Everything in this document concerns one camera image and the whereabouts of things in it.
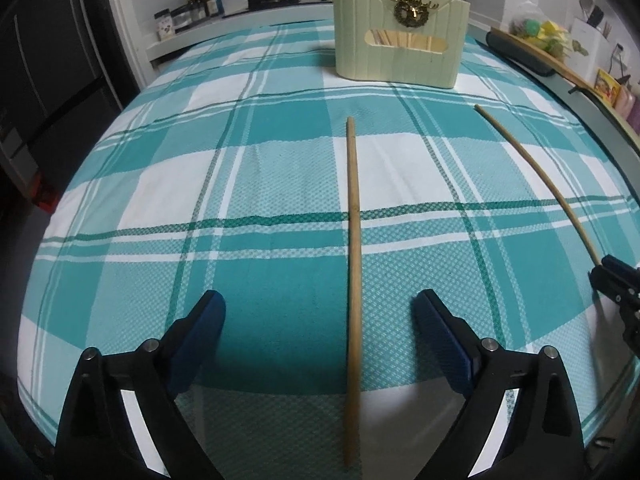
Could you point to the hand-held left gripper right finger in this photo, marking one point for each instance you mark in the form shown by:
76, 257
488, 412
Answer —
440, 342

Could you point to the white wall socket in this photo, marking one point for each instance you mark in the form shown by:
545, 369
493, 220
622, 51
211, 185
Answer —
617, 55

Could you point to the wooden chopstick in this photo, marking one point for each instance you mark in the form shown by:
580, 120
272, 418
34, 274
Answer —
355, 260
540, 170

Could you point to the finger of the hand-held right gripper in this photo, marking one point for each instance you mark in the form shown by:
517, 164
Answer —
620, 295
622, 269

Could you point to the wooden cutting board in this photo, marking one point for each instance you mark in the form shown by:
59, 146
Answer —
565, 66

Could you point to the grey spatula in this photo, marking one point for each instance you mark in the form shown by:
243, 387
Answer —
585, 4

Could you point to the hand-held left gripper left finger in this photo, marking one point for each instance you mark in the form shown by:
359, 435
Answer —
197, 342

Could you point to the black gas stove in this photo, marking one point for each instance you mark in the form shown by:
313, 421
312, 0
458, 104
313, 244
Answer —
272, 0

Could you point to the small printed jar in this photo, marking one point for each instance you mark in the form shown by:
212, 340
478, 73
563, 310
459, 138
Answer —
164, 25

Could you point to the cream utensil holder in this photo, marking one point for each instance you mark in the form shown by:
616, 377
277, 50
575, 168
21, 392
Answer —
360, 35

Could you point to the black tray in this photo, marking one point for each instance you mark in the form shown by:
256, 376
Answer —
520, 52

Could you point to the green ball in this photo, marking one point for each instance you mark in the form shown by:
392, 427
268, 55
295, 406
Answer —
531, 26

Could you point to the teal plaid cloth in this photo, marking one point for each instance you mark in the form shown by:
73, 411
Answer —
200, 210

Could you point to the yellow packet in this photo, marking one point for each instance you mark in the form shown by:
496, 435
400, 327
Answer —
607, 87

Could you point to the clear plastic bag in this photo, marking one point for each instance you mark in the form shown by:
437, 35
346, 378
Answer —
537, 15

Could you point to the pink bottle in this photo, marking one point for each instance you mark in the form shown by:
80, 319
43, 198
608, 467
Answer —
634, 107

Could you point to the white knife block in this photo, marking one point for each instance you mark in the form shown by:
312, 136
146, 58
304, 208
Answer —
592, 47

